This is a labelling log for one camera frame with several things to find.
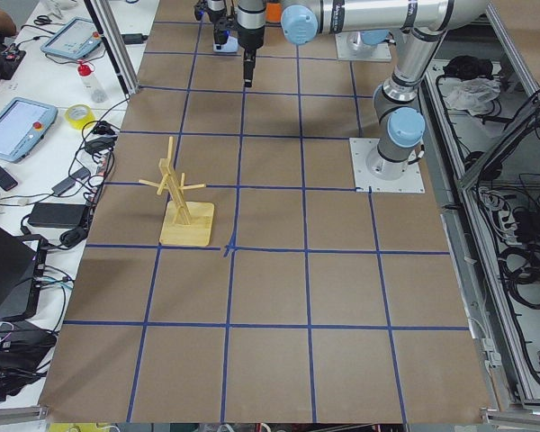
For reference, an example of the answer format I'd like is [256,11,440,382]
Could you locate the far teach pendant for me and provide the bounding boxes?
[40,17,102,60]

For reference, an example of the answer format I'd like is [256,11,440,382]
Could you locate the black laptop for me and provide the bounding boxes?
[0,227,47,322]

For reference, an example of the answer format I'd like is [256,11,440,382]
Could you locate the black power adapter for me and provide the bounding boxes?
[121,33,149,45]

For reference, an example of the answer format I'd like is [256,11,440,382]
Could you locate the white crumpled cloth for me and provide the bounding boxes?
[445,77,500,115]

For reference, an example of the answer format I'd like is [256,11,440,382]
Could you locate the near teach pendant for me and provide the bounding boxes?
[0,97,59,162]

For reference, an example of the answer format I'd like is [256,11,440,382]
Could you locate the wooden cup rack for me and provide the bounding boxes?
[139,136,215,247]

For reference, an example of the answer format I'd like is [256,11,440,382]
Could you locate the aluminium frame post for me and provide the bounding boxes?
[84,0,139,96]

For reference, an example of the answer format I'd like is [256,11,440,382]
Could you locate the large black power brick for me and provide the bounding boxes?
[28,202,87,229]

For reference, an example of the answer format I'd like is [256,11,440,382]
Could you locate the light blue plastic cup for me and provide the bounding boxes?
[212,36,239,54]

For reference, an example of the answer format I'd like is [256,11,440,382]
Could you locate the teach pendant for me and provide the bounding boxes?
[0,97,59,162]
[40,17,102,60]

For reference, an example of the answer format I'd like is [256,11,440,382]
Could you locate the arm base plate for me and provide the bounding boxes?
[349,138,425,194]
[336,30,392,63]

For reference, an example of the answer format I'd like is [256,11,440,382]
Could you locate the yellow tape roll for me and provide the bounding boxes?
[65,104,95,130]

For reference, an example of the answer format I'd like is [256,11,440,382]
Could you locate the red cap squeeze bottle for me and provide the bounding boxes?
[77,60,108,104]

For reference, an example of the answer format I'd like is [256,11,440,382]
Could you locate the black smartphone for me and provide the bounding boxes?
[0,166,18,191]

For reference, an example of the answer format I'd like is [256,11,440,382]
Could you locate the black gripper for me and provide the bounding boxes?
[193,0,233,44]
[237,0,266,87]

